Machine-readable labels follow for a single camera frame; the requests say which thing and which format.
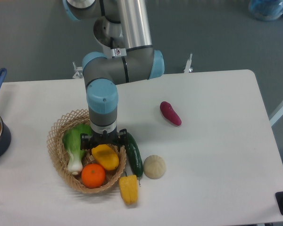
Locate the purple sweet potato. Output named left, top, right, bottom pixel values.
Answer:
left=160, top=101, right=182, bottom=126

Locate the orange fruit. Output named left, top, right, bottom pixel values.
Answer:
left=81, top=163, right=106, bottom=188

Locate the beige steamed bun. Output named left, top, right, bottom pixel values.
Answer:
left=143, top=155, right=166, bottom=179

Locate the blue plastic bag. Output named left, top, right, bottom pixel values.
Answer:
left=248, top=0, right=283, bottom=22

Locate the yellow mango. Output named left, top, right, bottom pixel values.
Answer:
left=92, top=145, right=119, bottom=171

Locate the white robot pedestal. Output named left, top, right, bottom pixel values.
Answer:
left=102, top=45, right=126, bottom=58

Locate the green bok choy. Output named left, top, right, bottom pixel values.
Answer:
left=62, top=123, right=92, bottom=175

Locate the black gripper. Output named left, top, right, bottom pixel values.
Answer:
left=80, top=129, right=128, bottom=152

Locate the woven wicker basket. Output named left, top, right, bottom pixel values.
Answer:
left=47, top=109, right=126, bottom=194

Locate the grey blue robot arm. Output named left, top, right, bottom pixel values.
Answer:
left=63, top=0, right=165, bottom=150

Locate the green cucumber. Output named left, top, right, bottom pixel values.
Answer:
left=125, top=132, right=143, bottom=178

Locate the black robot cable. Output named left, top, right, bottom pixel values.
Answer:
left=109, top=37, right=116, bottom=57

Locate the yellow bell pepper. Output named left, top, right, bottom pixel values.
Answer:
left=119, top=175, right=138, bottom=205

